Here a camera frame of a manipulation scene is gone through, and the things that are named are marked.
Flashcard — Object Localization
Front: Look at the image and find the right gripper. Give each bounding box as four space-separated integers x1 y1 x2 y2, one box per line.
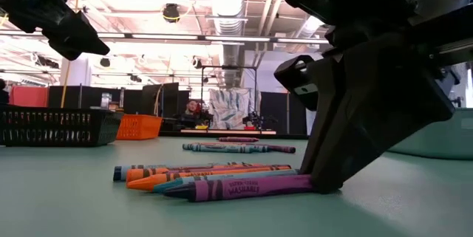
273 0 473 193

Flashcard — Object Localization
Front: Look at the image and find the black partition panel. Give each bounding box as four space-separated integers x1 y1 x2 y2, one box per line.
259 91 308 137
48 84 125 111
141 82 191 120

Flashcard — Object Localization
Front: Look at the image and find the red partition panel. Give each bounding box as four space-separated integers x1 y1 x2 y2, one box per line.
9 84 50 108

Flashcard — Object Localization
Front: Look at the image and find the teal plastic bin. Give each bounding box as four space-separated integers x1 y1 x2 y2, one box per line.
387 106 473 161

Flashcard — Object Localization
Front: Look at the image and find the black plastic basket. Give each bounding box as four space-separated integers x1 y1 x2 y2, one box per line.
0 103 123 148

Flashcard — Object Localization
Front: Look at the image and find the person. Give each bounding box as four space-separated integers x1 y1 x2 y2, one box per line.
180 99 208 129
0 78 10 105

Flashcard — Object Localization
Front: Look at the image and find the long ceiling light bar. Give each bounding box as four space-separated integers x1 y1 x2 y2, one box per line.
0 30 330 46

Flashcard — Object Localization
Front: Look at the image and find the orange plastic basket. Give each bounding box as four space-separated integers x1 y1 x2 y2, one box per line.
115 113 163 141

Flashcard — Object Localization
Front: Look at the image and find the patterned hanging cloth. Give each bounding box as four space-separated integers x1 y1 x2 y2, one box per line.
208 87 256 131

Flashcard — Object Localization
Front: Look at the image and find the wooden background table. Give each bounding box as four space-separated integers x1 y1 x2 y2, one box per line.
180 128 278 136

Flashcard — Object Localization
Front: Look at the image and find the dark blue crayon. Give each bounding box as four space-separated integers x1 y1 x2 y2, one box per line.
112 161 247 182

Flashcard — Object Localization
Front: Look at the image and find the teal table mat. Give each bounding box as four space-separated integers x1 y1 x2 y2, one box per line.
0 135 473 237

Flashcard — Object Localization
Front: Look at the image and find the yellow hanging cable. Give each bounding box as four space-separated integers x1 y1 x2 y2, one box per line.
60 0 81 109

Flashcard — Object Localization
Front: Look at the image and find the black metal frame rig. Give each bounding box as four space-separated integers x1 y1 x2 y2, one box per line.
200 65 259 131

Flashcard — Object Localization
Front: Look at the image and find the silver ventilation duct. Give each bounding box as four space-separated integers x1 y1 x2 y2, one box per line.
205 0 248 89

